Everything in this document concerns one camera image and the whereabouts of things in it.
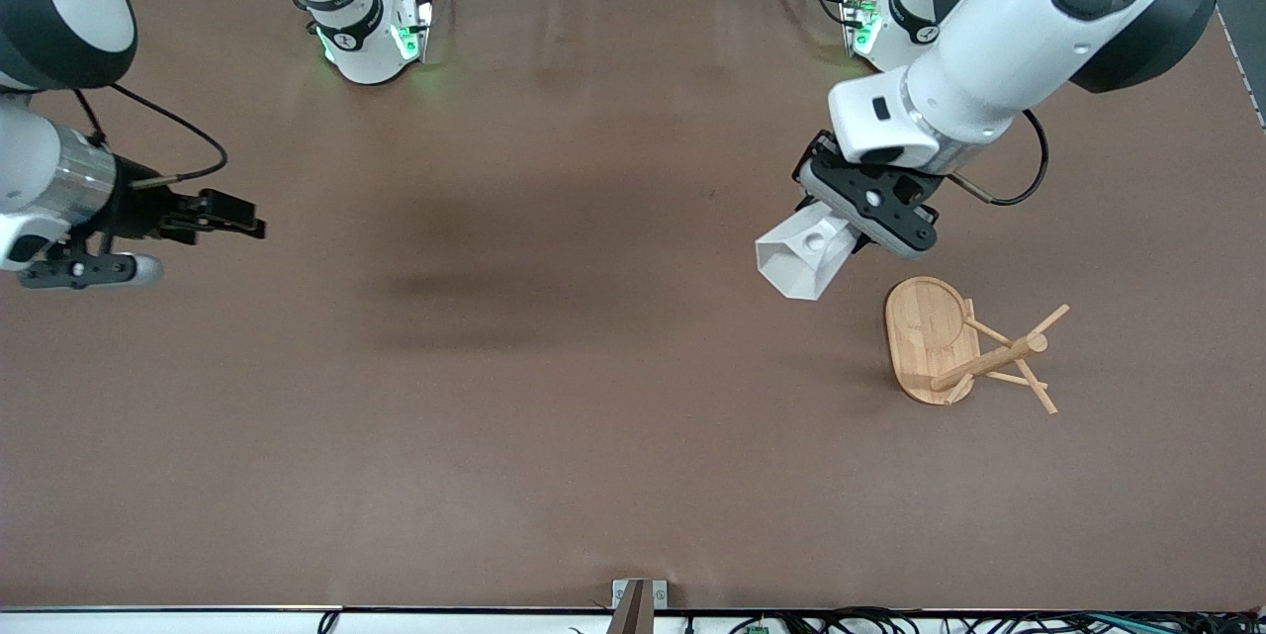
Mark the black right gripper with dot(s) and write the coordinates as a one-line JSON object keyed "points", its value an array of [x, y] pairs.
{"points": [[134, 205]]}

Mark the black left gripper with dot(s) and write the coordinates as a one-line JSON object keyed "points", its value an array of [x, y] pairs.
{"points": [[804, 158]]}

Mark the white faceted cup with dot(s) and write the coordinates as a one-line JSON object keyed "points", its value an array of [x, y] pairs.
{"points": [[801, 263]]}

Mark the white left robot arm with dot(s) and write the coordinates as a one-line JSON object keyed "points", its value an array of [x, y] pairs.
{"points": [[989, 50]]}

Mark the wooden cup rack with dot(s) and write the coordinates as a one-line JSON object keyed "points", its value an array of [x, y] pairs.
{"points": [[925, 327]]}

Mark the table cover sheet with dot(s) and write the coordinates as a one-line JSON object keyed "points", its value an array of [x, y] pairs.
{"points": [[633, 416]]}

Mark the metal mounting bracket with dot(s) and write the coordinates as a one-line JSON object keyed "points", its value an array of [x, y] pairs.
{"points": [[661, 594]]}

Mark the dark camera mast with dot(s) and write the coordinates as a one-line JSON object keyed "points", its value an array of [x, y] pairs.
{"points": [[631, 614]]}

